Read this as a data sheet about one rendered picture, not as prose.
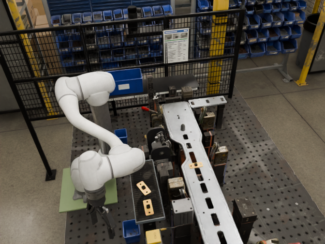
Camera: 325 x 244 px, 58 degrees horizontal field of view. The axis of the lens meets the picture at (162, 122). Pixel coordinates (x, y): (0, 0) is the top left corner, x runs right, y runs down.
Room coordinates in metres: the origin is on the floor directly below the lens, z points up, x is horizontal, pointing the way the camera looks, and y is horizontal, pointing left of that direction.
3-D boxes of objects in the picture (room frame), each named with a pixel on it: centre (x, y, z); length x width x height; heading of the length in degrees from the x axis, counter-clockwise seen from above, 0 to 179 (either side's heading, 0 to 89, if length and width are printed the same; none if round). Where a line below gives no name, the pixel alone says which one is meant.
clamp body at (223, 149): (1.28, -0.36, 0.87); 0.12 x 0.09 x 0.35; 99
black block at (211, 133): (1.49, -0.32, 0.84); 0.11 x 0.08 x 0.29; 99
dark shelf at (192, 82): (2.05, 0.14, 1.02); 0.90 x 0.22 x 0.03; 99
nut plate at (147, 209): (0.81, 0.08, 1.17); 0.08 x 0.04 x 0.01; 11
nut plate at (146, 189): (0.92, 0.11, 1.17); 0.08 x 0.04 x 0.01; 34
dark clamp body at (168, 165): (1.13, 0.00, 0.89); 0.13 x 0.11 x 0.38; 99
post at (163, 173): (1.07, 0.00, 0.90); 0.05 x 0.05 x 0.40; 9
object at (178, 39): (2.22, -0.13, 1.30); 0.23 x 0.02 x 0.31; 99
